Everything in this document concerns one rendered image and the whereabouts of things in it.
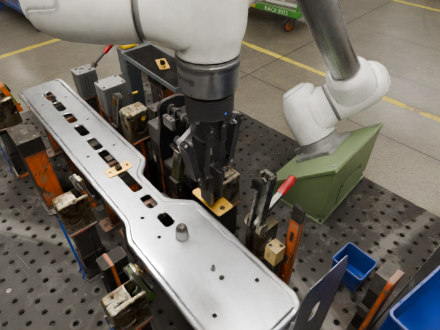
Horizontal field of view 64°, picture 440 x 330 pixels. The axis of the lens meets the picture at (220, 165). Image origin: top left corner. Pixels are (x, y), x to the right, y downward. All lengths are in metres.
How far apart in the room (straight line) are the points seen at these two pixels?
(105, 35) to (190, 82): 0.12
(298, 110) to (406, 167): 1.68
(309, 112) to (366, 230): 0.48
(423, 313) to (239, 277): 0.39
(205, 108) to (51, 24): 0.22
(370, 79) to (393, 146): 1.78
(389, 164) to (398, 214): 1.40
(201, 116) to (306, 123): 0.90
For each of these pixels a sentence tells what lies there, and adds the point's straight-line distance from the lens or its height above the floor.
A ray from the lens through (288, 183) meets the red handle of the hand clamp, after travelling 0.89.
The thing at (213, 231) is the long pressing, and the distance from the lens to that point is 0.96.
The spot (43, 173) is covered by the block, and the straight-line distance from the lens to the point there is 1.44.
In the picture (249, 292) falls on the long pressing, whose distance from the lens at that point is 0.86.
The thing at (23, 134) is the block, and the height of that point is 1.03.
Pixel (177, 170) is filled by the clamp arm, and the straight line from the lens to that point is 1.08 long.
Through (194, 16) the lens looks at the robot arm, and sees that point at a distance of 0.44.
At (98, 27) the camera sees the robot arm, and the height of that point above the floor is 1.60.
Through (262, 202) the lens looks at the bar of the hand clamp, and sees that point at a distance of 0.85.
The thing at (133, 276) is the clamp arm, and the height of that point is 1.11.
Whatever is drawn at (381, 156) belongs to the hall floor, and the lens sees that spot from 2.96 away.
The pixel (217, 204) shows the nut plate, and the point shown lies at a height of 1.25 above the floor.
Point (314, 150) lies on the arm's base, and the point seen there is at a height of 0.88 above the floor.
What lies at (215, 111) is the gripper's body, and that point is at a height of 1.47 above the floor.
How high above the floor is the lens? 1.76
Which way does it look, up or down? 42 degrees down
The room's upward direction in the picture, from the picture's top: straight up
